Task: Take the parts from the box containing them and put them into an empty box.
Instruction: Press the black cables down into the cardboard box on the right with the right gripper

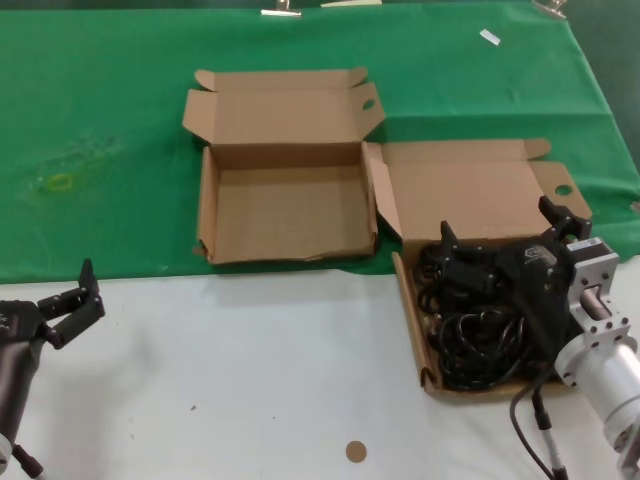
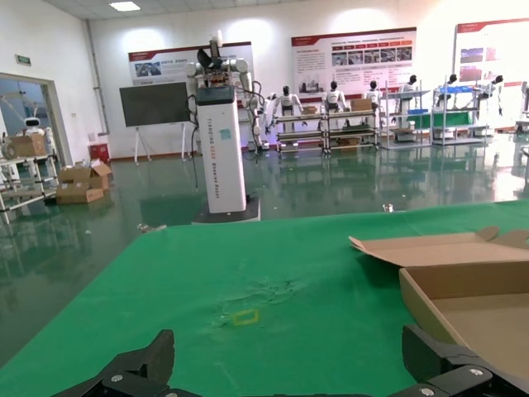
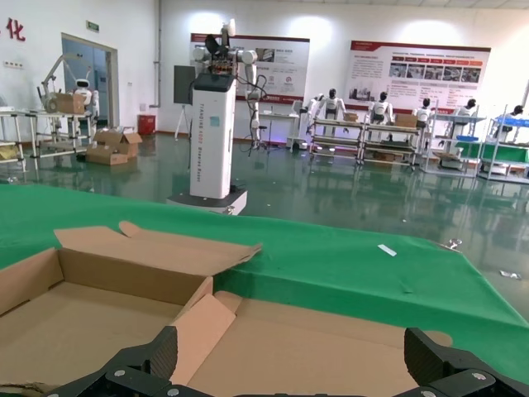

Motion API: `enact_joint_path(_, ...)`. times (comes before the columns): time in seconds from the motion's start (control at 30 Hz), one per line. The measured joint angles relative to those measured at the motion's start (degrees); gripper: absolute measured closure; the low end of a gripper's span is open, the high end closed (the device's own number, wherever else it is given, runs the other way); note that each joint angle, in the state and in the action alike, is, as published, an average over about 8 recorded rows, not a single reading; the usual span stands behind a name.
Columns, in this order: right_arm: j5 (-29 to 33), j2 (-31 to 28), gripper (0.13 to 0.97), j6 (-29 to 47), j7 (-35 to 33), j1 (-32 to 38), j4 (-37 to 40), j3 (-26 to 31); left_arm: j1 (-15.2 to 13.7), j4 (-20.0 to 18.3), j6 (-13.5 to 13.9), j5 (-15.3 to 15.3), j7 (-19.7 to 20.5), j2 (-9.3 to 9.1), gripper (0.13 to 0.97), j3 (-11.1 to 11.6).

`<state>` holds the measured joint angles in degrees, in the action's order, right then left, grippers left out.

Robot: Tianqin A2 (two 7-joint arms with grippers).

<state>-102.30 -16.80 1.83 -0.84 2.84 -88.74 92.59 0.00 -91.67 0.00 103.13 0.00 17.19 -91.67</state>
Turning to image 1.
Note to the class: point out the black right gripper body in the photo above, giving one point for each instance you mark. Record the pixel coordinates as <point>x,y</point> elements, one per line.
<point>537,280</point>

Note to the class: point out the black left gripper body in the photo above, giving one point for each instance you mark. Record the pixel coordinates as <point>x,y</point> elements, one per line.
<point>20,322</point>

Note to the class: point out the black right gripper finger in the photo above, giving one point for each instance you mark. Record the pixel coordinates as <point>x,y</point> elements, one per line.
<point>465,270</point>
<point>570,225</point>

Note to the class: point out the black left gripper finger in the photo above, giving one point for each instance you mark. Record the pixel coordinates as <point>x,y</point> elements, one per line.
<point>90,305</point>

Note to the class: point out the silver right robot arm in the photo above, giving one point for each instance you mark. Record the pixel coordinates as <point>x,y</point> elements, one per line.
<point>610,370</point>

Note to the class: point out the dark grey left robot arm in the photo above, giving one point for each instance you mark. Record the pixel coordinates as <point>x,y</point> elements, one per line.
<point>15,385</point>

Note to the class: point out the open brown cardboard box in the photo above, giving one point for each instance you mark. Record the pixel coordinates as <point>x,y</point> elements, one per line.
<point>465,190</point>

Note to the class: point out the cardboard box with torn edge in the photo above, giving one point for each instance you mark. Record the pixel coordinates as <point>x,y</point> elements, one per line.
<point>290,210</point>

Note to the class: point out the small white tape strip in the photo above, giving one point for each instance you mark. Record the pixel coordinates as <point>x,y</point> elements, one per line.
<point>490,37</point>

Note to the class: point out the green table cloth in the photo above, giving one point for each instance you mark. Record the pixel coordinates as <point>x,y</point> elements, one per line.
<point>100,100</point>

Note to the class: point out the round brown cardboard disc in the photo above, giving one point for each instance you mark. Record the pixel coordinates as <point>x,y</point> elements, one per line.
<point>356,451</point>

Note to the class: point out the silver metal binder clip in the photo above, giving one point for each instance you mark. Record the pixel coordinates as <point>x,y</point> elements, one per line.
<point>281,11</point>
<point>550,7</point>

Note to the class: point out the white paper sheet edge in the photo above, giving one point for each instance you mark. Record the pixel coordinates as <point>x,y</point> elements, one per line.
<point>350,3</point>

